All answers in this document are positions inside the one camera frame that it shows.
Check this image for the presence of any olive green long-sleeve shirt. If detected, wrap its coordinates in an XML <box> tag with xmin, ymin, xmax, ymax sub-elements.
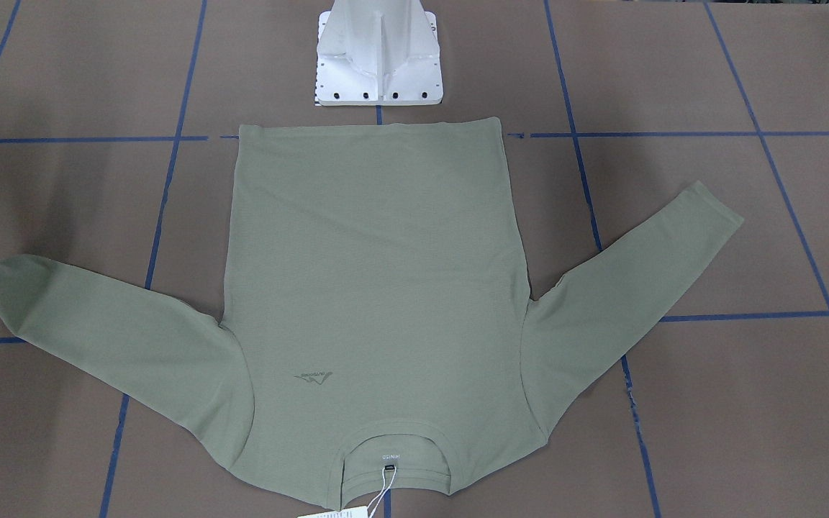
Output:
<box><xmin>0</xmin><ymin>117</ymin><xmax>743</xmax><ymax>509</ymax></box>

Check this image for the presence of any white paper price tag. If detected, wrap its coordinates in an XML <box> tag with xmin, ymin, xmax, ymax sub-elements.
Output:
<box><xmin>297</xmin><ymin>506</ymin><xmax>371</xmax><ymax>518</ymax></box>

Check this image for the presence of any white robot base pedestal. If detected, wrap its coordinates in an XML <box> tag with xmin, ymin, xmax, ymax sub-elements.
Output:
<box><xmin>314</xmin><ymin>1</ymin><xmax>444</xmax><ymax>107</ymax></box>

